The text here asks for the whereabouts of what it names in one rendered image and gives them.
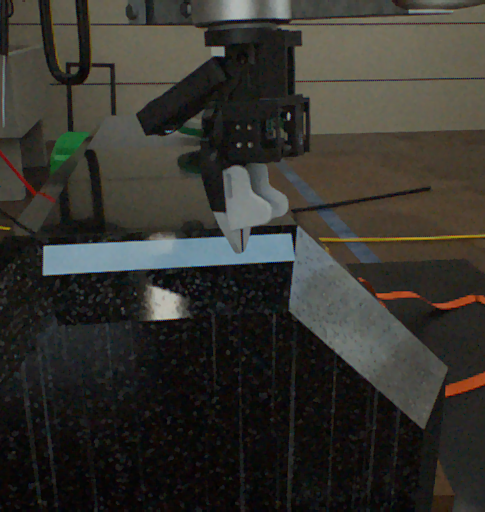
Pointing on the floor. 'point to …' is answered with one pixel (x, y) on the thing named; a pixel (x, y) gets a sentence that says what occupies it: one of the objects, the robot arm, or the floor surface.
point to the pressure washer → (72, 122)
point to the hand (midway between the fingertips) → (233, 239)
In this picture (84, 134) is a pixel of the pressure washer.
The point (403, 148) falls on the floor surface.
